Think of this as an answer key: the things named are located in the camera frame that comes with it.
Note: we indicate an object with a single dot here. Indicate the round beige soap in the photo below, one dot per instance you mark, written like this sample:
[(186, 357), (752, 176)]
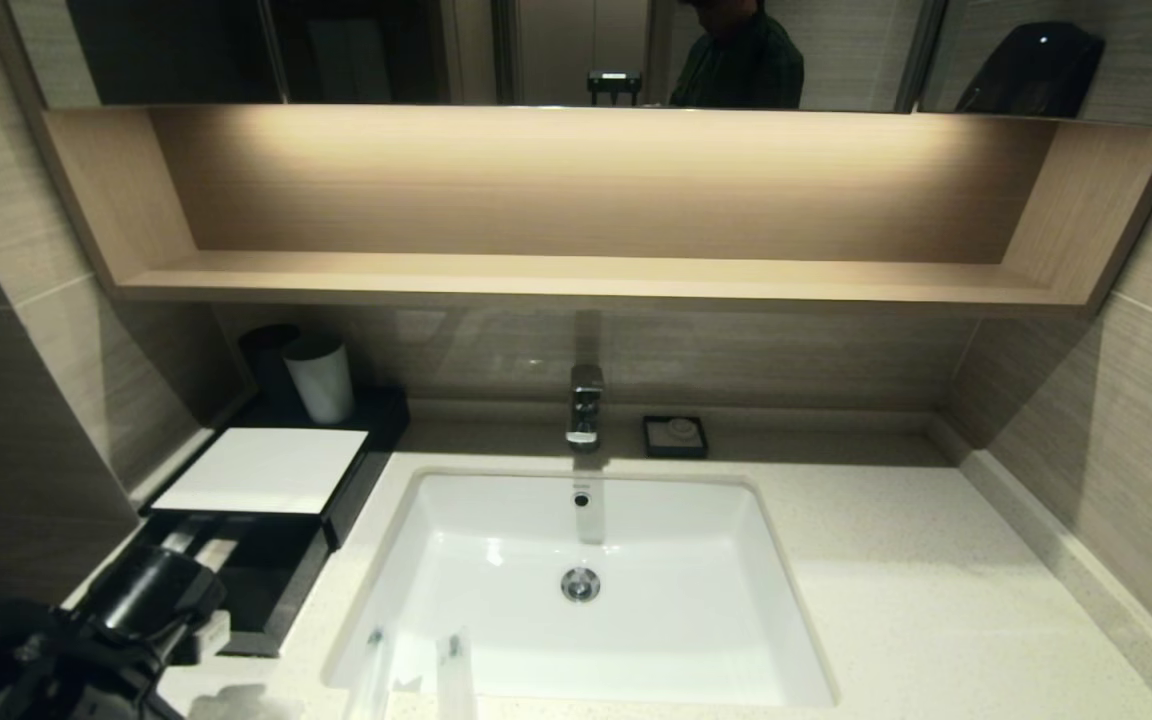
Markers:
[(681, 430)]

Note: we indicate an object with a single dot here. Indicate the black cup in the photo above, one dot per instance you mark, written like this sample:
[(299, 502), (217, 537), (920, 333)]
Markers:
[(262, 368)]

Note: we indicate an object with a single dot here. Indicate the black soap dish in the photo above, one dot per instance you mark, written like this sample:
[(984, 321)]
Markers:
[(650, 449)]

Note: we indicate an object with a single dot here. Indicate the white packaged amenity items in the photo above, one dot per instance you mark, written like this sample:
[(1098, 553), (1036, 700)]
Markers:
[(218, 553)]

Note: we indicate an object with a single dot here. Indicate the white cup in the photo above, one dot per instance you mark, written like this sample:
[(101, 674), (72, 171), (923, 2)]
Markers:
[(322, 383)]

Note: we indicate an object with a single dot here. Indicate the black amenity drawer box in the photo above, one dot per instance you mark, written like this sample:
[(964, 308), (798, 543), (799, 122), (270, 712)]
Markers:
[(383, 418)]

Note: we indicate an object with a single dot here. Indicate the chrome sink drain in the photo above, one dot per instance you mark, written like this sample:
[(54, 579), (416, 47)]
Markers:
[(581, 584)]

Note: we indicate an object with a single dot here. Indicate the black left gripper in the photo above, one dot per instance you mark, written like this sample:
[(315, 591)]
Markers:
[(146, 595)]

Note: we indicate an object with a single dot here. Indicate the wall mirror cabinet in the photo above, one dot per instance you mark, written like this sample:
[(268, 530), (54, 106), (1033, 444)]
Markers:
[(856, 50)]

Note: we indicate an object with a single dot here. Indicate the chrome faucet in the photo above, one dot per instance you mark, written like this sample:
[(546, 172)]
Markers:
[(584, 400)]

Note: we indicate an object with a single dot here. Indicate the white sink basin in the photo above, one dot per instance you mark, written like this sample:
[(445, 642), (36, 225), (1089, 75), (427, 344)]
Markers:
[(686, 610)]

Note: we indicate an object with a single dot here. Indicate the light wooden wall shelf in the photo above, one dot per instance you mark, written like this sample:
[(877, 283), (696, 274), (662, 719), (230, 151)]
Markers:
[(586, 278)]

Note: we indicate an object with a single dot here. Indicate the black wall hair dryer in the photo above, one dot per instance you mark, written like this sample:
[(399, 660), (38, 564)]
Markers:
[(1033, 73)]

